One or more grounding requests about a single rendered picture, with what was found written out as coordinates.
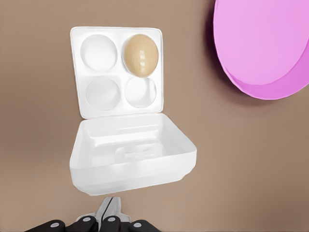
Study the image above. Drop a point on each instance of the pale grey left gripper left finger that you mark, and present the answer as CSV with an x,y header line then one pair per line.
x,y
102,208

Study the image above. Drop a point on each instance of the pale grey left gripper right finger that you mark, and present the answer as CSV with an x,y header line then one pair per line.
x,y
115,207

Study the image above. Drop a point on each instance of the white egg box lid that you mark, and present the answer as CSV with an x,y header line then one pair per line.
x,y
130,169

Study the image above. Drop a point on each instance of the white egg box base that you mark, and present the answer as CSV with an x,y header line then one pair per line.
x,y
101,72

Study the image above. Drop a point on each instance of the brown egg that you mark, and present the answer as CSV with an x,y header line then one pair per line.
x,y
140,56

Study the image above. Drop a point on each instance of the pink round plate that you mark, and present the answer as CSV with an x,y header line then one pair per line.
x,y
263,43

